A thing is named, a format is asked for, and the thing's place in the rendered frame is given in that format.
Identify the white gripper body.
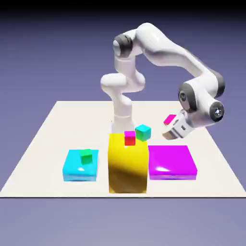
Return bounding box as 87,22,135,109
162,111,186,141

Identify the small red cube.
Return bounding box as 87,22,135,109
163,114,177,126
124,131,136,146

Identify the small teal cube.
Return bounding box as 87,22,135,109
135,124,152,142

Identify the small green cube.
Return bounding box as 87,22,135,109
79,148,94,166

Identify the large magenta box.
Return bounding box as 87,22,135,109
148,145,198,181

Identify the large yellow box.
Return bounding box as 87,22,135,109
108,133,149,194

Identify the large cyan box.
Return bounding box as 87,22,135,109
62,149,99,183

